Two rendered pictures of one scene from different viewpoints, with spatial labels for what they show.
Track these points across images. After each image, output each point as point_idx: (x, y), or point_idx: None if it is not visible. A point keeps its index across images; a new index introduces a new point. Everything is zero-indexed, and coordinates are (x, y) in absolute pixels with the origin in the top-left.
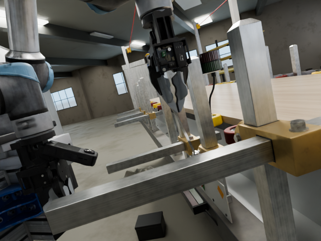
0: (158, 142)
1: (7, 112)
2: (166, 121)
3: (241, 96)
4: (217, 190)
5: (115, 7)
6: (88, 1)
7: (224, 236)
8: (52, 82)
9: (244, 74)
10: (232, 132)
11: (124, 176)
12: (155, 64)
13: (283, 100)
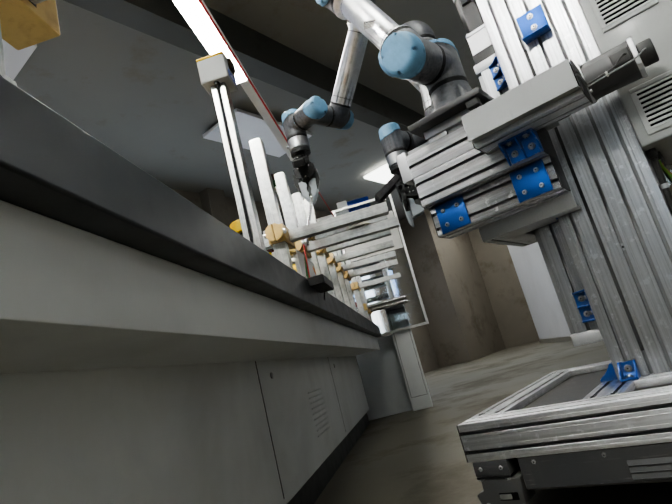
0: (213, 217)
1: None
2: (251, 187)
3: (306, 217)
4: (313, 270)
5: (312, 122)
6: (330, 123)
7: (327, 304)
8: (390, 73)
9: (305, 210)
10: None
11: (367, 222)
12: None
13: None
